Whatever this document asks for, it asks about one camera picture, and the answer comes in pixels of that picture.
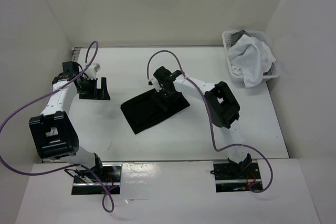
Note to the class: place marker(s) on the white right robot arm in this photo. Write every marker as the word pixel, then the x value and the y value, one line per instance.
pixel 221 106

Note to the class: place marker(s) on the white skirt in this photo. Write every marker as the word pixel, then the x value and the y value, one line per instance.
pixel 250 58

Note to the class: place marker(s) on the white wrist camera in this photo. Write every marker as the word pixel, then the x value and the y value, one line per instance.
pixel 91 72
pixel 155 83

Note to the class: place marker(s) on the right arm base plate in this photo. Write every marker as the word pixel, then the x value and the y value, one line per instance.
pixel 225 181

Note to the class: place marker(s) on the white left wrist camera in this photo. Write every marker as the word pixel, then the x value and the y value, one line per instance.
pixel 91 72

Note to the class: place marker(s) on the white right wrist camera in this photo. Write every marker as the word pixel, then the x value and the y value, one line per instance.
pixel 155 83

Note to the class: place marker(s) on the dark grey garment in basket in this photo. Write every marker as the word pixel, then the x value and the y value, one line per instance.
pixel 235 37

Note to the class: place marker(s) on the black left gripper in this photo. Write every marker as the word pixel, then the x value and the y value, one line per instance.
pixel 97 94

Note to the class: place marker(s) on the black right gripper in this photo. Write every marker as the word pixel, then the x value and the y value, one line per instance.
pixel 175 97

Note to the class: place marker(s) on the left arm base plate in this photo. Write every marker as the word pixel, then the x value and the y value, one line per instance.
pixel 84 183

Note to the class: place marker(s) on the black skirt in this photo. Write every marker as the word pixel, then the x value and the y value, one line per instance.
pixel 143 112

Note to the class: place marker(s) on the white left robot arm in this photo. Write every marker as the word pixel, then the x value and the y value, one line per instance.
pixel 54 135

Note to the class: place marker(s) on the white plastic basket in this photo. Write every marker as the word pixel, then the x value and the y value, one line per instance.
pixel 274 70

